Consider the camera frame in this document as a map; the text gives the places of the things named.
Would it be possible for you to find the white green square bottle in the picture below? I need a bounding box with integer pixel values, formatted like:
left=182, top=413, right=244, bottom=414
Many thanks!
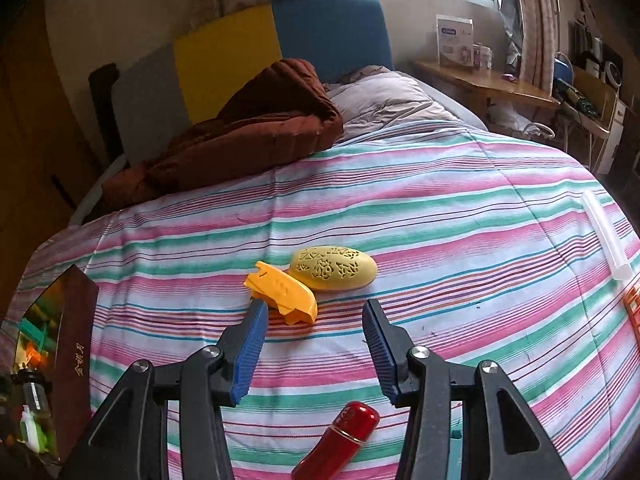
left=20, top=405, right=47, bottom=455

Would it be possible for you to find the black lidded clear jar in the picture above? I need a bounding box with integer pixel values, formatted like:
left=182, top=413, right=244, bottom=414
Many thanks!
left=15, top=368, right=51, bottom=419

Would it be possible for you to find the gold storage box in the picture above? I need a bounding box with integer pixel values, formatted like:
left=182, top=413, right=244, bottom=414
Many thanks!
left=1, top=266, right=99, bottom=466

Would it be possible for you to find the red lipstick tube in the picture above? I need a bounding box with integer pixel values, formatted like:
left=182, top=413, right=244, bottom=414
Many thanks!
left=291, top=401, right=381, bottom=480

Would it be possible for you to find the striped bed quilt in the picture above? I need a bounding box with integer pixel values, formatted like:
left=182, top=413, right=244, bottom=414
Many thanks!
left=1, top=120, right=639, bottom=479

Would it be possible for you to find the orange plastic rack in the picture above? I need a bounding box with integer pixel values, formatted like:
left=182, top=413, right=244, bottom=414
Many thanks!
left=623, top=285, right=640, bottom=347

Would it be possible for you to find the white plastic tube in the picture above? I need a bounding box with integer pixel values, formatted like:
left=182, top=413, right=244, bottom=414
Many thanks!
left=582, top=191, right=634, bottom=283

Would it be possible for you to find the orange plastic toy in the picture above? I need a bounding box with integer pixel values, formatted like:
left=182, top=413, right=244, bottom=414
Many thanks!
left=243, top=261, right=318, bottom=325

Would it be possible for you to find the yellow oval soap box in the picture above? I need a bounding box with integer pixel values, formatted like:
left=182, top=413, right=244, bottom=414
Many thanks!
left=288, top=246, right=378, bottom=292

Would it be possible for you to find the wooden side desk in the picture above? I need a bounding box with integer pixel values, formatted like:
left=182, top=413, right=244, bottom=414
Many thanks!
left=411, top=60, right=611, bottom=147

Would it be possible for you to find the multicolour padded headboard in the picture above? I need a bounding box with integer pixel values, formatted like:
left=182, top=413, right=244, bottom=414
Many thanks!
left=89, top=0, right=394, bottom=164

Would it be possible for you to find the brown blanket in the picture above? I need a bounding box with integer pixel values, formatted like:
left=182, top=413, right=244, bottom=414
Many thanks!
left=102, top=58, right=344, bottom=210

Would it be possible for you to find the grey pillow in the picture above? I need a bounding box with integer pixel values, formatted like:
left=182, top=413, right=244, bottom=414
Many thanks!
left=323, top=65, right=487, bottom=143

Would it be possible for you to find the white cardboard box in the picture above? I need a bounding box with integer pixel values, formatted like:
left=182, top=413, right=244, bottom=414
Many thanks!
left=436, top=14, right=474, bottom=68

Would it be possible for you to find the pink window curtain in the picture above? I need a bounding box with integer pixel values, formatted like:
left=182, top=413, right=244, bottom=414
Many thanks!
left=518, top=0, right=560, bottom=94

